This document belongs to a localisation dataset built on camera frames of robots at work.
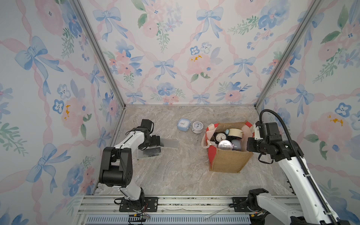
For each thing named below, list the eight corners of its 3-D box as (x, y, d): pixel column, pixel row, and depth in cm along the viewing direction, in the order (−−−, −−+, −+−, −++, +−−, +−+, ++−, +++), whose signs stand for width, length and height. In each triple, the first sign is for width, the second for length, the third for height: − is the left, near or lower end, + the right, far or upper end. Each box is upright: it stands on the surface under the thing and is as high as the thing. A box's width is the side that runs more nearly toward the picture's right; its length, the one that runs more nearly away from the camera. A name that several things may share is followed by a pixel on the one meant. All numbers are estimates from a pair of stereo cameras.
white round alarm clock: (191, 133, 104) (192, 130, 101) (191, 124, 110) (191, 121, 107) (203, 133, 104) (204, 130, 101) (202, 124, 110) (203, 121, 107)
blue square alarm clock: (175, 128, 107) (175, 126, 104) (180, 119, 112) (180, 117, 110) (187, 132, 105) (187, 130, 102) (191, 123, 110) (191, 120, 108)
